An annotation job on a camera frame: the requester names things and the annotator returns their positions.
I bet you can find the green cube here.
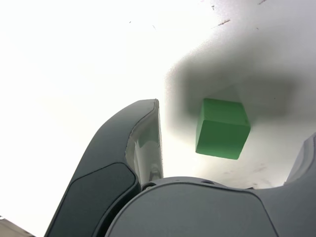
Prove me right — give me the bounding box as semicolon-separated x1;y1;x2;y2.
195;98;251;160

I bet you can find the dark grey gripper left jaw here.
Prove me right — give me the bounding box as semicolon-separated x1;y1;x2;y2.
45;98;164;237

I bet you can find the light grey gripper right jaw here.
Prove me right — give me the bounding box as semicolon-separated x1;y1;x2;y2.
105;132;316;237

